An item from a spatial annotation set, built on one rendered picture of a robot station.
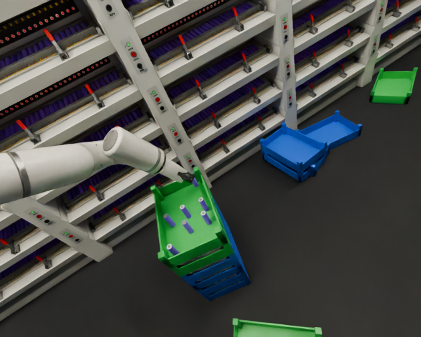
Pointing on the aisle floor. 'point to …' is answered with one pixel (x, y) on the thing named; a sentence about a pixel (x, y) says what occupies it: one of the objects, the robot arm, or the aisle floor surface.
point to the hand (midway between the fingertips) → (187, 176)
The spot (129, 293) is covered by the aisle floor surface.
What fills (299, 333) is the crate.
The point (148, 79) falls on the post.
